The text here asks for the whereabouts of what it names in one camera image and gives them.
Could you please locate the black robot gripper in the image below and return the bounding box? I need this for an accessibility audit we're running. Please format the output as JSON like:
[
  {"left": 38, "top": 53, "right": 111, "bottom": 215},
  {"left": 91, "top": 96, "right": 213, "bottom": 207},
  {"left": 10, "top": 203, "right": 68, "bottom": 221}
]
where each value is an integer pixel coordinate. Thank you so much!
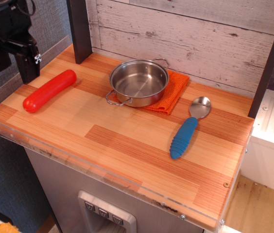
[{"left": 0, "top": 7, "right": 40, "bottom": 84}]

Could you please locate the red toy sausage vegetable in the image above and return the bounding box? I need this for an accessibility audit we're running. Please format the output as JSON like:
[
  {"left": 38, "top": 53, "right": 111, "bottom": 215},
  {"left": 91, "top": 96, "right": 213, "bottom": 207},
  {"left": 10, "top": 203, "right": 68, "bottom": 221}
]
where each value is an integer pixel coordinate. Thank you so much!
[{"left": 22, "top": 69, "right": 77, "bottom": 113}]

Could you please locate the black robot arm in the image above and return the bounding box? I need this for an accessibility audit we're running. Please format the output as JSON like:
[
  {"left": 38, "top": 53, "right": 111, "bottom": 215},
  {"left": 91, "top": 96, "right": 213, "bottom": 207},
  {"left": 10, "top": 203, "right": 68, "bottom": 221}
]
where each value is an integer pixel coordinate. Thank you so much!
[{"left": 0, "top": 0, "right": 41, "bottom": 84}]

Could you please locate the stainless steel pot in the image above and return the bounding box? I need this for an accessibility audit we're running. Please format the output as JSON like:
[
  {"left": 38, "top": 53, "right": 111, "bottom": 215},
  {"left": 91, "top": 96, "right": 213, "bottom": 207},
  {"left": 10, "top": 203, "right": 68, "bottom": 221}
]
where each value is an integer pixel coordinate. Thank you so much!
[{"left": 105, "top": 58, "right": 170, "bottom": 107}]

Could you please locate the silver toy fridge cabinet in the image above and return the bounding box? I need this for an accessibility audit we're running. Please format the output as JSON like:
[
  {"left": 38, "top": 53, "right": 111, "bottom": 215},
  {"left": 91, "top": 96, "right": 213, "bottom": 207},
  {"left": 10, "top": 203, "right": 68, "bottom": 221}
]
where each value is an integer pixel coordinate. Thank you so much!
[{"left": 25, "top": 149, "right": 203, "bottom": 233}]

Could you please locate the orange cloth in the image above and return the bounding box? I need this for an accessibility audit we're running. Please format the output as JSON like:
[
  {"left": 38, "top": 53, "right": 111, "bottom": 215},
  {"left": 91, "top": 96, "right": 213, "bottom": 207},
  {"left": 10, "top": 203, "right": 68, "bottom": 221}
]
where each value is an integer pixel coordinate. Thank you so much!
[{"left": 140, "top": 70, "right": 189, "bottom": 115}]

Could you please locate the yellow object bottom left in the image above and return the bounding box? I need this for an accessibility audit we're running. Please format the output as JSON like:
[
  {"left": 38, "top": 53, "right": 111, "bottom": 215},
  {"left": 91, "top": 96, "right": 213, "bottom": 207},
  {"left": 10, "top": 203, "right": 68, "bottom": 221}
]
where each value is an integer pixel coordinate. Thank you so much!
[{"left": 0, "top": 223, "right": 20, "bottom": 233}]

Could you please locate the clear acrylic table guard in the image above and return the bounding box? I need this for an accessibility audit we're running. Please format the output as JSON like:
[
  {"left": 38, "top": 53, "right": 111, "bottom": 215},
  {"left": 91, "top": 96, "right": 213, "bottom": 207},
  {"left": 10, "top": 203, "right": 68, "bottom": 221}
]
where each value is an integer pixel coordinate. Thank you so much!
[{"left": 0, "top": 46, "right": 254, "bottom": 232}]

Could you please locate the white toy sink counter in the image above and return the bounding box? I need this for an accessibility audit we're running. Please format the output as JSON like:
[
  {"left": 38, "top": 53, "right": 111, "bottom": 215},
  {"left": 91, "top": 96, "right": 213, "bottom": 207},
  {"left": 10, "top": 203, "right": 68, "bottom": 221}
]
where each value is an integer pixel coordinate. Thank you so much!
[{"left": 240, "top": 35, "right": 274, "bottom": 196}]

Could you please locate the black cable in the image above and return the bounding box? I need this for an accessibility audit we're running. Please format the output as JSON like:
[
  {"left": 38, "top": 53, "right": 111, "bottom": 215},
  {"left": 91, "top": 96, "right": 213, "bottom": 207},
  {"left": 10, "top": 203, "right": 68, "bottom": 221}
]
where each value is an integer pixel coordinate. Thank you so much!
[{"left": 10, "top": 0, "right": 36, "bottom": 17}]

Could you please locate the dark vertical left post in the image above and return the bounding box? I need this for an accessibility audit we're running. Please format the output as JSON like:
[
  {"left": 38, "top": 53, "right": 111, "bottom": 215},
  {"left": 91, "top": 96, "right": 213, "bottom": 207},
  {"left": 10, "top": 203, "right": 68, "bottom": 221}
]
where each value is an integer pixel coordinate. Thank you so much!
[{"left": 67, "top": 0, "right": 92, "bottom": 64}]

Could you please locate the dark vertical post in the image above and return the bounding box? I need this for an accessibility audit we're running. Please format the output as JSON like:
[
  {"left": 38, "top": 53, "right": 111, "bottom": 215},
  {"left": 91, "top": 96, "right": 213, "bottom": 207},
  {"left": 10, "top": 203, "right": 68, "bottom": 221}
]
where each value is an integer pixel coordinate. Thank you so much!
[
  {"left": 67, "top": 0, "right": 92, "bottom": 64},
  {"left": 248, "top": 42, "right": 274, "bottom": 118}
]

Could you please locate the blue handled metal spoon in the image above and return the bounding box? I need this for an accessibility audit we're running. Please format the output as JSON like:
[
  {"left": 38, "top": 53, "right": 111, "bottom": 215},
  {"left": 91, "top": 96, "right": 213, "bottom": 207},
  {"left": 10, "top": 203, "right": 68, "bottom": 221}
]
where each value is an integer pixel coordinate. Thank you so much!
[{"left": 170, "top": 97, "right": 211, "bottom": 159}]

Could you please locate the dark vertical right post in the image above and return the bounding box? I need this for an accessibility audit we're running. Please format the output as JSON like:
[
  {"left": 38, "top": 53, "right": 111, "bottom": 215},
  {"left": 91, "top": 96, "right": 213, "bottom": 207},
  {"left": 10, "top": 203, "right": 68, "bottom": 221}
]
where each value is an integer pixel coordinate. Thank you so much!
[{"left": 248, "top": 42, "right": 274, "bottom": 118}]

